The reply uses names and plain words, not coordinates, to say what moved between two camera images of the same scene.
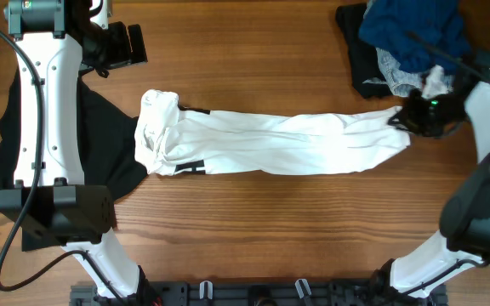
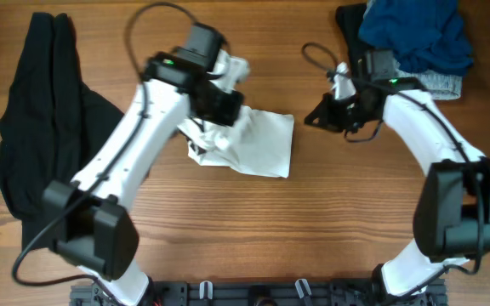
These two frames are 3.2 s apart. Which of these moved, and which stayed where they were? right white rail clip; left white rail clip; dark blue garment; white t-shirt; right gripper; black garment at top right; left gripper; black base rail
Moved: white t-shirt; left gripper; right gripper
Stayed: right white rail clip; black garment at top right; black base rail; left white rail clip; dark blue garment
